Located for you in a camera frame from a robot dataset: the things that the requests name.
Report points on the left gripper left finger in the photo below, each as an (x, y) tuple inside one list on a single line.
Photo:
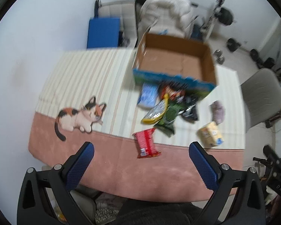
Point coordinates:
[(77, 164)]

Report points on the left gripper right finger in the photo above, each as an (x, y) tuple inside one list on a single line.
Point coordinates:
[(206, 165)]

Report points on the black snack packet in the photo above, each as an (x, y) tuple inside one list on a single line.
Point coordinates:
[(189, 112)]

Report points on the green snack packet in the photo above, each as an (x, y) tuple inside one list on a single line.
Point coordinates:
[(166, 123)]

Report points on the red snack packet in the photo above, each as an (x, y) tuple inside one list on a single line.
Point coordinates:
[(145, 144)]

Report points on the yellow silver pouch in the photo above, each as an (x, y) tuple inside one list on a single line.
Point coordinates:
[(157, 112)]

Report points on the light blue tissue pack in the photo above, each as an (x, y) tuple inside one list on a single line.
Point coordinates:
[(148, 95)]

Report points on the orange noodle packet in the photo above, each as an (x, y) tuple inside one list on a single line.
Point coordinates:
[(173, 94)]

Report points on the grey office chair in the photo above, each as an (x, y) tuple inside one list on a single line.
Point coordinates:
[(262, 97)]

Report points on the chrome dumbbell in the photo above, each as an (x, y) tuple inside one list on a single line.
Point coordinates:
[(220, 59)]

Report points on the open cardboard box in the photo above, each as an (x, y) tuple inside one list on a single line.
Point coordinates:
[(166, 59)]

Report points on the floor barbell with plates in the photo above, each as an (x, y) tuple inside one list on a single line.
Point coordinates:
[(269, 63)]

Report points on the blue foam mat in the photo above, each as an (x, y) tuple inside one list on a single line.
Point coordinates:
[(103, 32)]

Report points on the barbell on rack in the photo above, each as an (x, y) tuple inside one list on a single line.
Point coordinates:
[(216, 12)]

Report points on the beige padded chair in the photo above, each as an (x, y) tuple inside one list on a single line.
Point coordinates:
[(164, 16)]

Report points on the cream puffer jacket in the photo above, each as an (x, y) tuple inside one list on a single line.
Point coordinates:
[(165, 11)]

